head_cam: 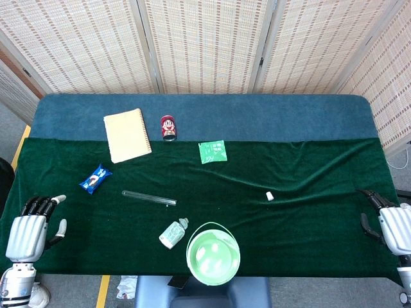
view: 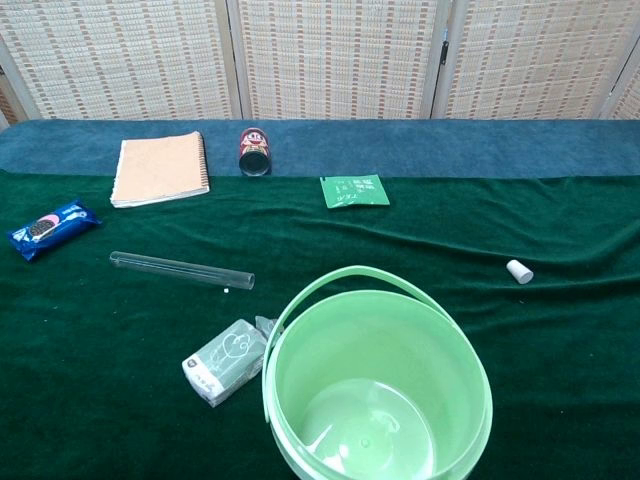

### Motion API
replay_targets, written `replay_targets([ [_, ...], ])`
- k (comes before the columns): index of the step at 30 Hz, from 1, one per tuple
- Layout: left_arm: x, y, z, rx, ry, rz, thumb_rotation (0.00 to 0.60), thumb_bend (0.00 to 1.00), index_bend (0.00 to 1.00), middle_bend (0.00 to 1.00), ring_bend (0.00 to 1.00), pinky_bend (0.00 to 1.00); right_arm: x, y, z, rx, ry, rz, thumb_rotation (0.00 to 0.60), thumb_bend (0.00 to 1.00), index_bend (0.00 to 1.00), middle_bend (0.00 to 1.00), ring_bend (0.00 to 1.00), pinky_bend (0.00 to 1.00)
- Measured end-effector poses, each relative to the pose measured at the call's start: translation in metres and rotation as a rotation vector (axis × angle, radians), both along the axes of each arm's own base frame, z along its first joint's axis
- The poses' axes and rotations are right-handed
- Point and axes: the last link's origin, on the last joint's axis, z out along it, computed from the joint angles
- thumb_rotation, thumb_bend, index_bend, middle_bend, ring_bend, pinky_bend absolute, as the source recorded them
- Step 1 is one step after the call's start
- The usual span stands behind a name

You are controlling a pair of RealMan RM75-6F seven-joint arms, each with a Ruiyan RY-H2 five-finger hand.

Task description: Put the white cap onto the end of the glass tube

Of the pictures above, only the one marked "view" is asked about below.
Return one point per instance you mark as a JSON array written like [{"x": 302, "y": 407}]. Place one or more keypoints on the blue velvet cloth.
[{"x": 400, "y": 145}]

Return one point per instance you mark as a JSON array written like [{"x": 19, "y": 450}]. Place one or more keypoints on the light green plastic bucket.
[{"x": 375, "y": 400}]

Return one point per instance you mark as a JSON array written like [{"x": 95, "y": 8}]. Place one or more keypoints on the red drink can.
[{"x": 255, "y": 150}]

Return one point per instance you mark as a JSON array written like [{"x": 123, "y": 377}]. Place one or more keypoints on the white tube cap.
[{"x": 519, "y": 272}]

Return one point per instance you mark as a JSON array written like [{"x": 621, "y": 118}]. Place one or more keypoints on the black screen hinge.
[{"x": 443, "y": 52}]

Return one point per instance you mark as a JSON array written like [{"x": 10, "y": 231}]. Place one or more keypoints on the green tea sachet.
[{"x": 355, "y": 191}]

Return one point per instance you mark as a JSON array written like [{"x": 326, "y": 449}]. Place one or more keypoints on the clear glass test tube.
[{"x": 175, "y": 270}]

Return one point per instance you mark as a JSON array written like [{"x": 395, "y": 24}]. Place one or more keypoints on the woven folding screen panel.
[
  {"x": 540, "y": 55},
  {"x": 340, "y": 55},
  {"x": 125, "y": 55}
]

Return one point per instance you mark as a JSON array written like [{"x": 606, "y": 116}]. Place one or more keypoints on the blue cookie pack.
[{"x": 50, "y": 230}]

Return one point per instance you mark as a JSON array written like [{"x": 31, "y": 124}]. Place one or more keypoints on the dark green velvet cloth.
[{"x": 100, "y": 375}]

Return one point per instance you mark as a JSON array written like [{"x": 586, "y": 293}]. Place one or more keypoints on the grey tissue pack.
[{"x": 225, "y": 360}]

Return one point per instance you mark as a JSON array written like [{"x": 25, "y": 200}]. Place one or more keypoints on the tan spiral notebook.
[{"x": 160, "y": 170}]

